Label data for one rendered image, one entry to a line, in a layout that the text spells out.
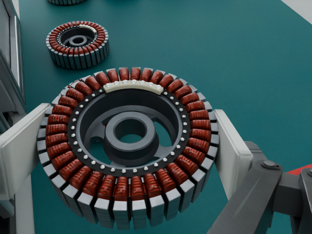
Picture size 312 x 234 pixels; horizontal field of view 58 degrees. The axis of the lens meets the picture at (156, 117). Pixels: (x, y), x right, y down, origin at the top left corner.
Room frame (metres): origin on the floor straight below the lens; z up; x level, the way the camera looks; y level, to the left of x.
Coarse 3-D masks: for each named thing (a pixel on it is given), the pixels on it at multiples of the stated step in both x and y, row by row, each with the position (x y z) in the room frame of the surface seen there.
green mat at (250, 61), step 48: (96, 0) 0.65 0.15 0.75; (144, 0) 0.65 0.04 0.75; (192, 0) 0.66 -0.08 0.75; (240, 0) 0.67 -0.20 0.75; (144, 48) 0.46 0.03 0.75; (192, 48) 0.47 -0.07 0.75; (240, 48) 0.47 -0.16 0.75; (288, 48) 0.48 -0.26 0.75; (48, 96) 0.32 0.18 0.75; (240, 96) 0.34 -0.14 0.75; (288, 96) 0.34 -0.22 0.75; (96, 144) 0.23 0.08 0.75; (288, 144) 0.24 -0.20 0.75; (48, 192) 0.15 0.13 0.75
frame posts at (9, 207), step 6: (0, 114) 0.23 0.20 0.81; (0, 120) 0.23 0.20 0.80; (0, 126) 0.21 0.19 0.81; (6, 126) 0.23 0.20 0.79; (0, 132) 0.21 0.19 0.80; (12, 198) 0.13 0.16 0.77; (0, 204) 0.12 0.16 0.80; (6, 204) 0.12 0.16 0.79; (0, 210) 0.11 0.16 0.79; (6, 210) 0.12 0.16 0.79; (12, 210) 0.12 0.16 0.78; (6, 216) 0.11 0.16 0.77
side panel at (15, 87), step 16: (0, 0) 0.50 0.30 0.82; (0, 16) 0.45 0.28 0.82; (16, 16) 0.53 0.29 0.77; (0, 32) 0.40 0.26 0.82; (16, 32) 0.46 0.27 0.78; (0, 48) 0.31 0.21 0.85; (16, 48) 0.41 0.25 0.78; (0, 64) 0.29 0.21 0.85; (16, 64) 0.37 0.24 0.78; (16, 80) 0.33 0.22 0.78; (16, 96) 0.29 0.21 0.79
